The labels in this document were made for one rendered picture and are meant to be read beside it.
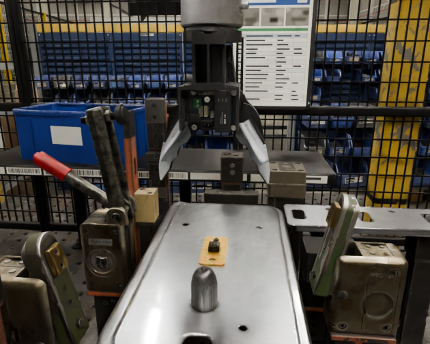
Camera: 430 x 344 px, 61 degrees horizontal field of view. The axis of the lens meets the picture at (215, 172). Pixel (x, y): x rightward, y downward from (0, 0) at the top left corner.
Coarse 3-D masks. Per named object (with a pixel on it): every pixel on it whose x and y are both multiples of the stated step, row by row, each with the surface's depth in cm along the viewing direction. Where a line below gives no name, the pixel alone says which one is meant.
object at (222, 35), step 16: (192, 32) 40; (224, 32) 40; (240, 32) 43; (192, 48) 41; (208, 48) 40; (224, 48) 42; (192, 64) 41; (208, 64) 41; (224, 64) 42; (192, 80) 42; (208, 80) 41; (224, 80) 43; (192, 96) 44; (208, 96) 43; (224, 96) 42; (192, 112) 44; (208, 112) 44; (224, 112) 43; (192, 128) 45; (208, 128) 44; (224, 128) 43
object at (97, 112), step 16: (96, 112) 49; (112, 112) 52; (96, 128) 50; (112, 128) 53; (96, 144) 51; (112, 144) 53; (112, 160) 51; (112, 176) 52; (112, 192) 53; (128, 192) 56; (128, 224) 54
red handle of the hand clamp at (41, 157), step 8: (40, 152) 53; (40, 160) 53; (48, 160) 53; (56, 160) 54; (48, 168) 53; (56, 168) 53; (64, 168) 54; (56, 176) 54; (64, 176) 53; (72, 176) 54; (72, 184) 54; (80, 184) 54; (88, 184) 54; (88, 192) 54; (96, 192) 54; (104, 192) 55; (96, 200) 54; (104, 200) 54; (128, 208) 55
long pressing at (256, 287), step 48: (192, 240) 59; (240, 240) 59; (288, 240) 60; (144, 288) 47; (240, 288) 47; (288, 288) 47; (144, 336) 39; (192, 336) 39; (240, 336) 39; (288, 336) 39
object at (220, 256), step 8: (208, 240) 58; (224, 240) 58; (208, 248) 55; (216, 248) 55; (224, 248) 56; (200, 256) 54; (208, 256) 54; (216, 256) 54; (224, 256) 54; (200, 264) 52; (208, 264) 52; (216, 264) 52; (224, 264) 52
